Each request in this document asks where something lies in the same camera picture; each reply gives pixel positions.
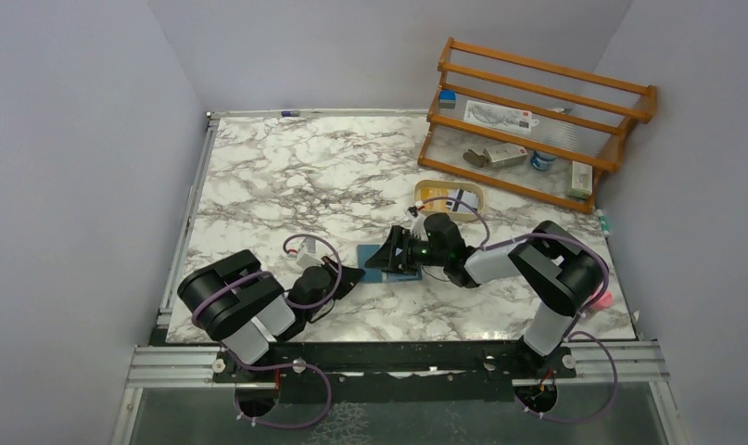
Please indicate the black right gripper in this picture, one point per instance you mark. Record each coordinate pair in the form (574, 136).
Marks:
(386, 258)

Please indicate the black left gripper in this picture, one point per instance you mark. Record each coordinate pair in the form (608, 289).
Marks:
(348, 278)

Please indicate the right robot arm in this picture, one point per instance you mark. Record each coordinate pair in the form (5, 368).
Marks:
(563, 272)

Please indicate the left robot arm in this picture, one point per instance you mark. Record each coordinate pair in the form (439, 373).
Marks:
(245, 308)

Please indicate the gold card with stripe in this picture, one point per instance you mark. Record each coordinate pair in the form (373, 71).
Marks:
(431, 196)

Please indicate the grey card upper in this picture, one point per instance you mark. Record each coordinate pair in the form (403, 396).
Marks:
(464, 201)

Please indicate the cream oval tray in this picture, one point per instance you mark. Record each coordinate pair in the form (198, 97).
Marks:
(455, 216)

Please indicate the olive tape dispenser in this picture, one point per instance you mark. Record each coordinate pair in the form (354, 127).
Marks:
(475, 159)

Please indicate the grey stapler box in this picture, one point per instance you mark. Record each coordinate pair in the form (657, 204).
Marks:
(504, 155)

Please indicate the blue grey eraser block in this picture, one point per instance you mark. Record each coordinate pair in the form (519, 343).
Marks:
(447, 99)

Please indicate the white printed flat package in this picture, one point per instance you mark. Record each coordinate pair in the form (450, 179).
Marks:
(500, 118)

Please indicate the orange wooden shelf rack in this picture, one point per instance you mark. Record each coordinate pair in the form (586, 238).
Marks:
(583, 117)

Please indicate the green white small box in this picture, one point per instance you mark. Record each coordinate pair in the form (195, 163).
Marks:
(580, 180)

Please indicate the green white tube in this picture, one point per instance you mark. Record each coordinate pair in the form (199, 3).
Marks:
(603, 223)

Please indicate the pink small bottle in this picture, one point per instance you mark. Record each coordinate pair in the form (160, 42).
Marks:
(605, 301)

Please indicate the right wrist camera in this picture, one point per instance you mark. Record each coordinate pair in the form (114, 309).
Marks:
(417, 228)

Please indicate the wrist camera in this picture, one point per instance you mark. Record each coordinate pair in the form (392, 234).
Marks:
(417, 228)
(307, 255)

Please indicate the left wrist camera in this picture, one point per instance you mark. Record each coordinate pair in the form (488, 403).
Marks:
(307, 255)

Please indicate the aluminium frame rail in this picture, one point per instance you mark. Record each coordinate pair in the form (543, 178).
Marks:
(346, 175)

